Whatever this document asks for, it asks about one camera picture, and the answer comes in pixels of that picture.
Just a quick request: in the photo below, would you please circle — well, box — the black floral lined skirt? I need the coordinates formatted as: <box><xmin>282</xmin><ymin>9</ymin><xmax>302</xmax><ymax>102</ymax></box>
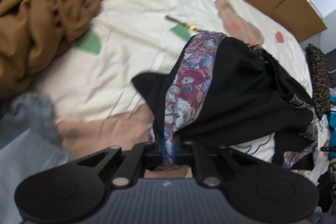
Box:
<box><xmin>132</xmin><ymin>32</ymin><xmax>318</xmax><ymax>170</ymax></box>

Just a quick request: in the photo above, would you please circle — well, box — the white printed bed sheet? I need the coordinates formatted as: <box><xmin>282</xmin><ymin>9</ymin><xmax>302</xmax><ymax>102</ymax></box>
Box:
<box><xmin>35</xmin><ymin>0</ymin><xmax>329</xmax><ymax>182</ymax></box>

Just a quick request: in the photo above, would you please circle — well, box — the light blue denim garment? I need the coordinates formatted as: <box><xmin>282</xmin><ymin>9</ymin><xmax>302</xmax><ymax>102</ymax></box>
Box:
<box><xmin>0</xmin><ymin>92</ymin><xmax>63</xmax><ymax>159</ymax></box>

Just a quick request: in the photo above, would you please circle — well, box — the leopard print pillow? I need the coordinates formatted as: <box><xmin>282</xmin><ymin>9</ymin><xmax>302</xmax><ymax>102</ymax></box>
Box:
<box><xmin>305</xmin><ymin>44</ymin><xmax>330</xmax><ymax>119</ymax></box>

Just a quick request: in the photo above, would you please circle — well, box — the teal garment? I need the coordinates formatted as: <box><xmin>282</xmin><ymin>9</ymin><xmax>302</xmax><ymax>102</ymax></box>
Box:
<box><xmin>326</xmin><ymin>88</ymin><xmax>336</xmax><ymax>132</ymax></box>

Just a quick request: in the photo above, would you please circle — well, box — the brown garment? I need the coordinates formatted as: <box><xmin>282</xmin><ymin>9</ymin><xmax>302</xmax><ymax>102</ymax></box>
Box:
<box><xmin>1</xmin><ymin>0</ymin><xmax>101</xmax><ymax>100</ymax></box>

